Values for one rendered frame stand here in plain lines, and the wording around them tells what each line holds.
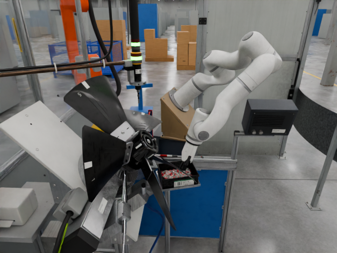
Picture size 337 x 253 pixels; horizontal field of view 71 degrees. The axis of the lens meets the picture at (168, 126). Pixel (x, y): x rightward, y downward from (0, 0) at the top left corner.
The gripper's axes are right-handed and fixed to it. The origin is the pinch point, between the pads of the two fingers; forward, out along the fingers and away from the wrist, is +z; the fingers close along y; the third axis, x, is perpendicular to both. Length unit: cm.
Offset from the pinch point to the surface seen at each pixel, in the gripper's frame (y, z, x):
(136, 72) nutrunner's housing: 8, -41, -34
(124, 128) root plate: 13.0, -18.3, -32.5
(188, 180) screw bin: -7.6, 13.2, 7.7
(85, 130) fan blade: 41, -29, -40
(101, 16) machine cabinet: -1018, 21, -355
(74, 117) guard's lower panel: -78, 32, -84
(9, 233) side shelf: 33, 35, -67
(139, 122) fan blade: -6.2, -14.1, -27.8
